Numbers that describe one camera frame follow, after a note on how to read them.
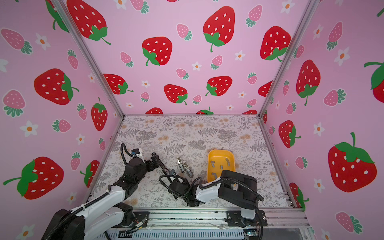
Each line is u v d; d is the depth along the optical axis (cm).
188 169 90
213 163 95
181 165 92
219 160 97
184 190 65
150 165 76
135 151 75
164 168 90
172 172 75
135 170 66
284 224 73
